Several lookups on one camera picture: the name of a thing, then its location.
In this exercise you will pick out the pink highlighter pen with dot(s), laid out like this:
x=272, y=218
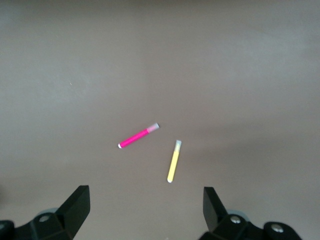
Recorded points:
x=136, y=137

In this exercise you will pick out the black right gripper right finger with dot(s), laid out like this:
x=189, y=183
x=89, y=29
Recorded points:
x=217, y=217

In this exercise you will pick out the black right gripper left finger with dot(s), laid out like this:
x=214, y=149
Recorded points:
x=72, y=215

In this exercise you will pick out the yellow highlighter pen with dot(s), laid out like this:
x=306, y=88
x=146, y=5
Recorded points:
x=173, y=162

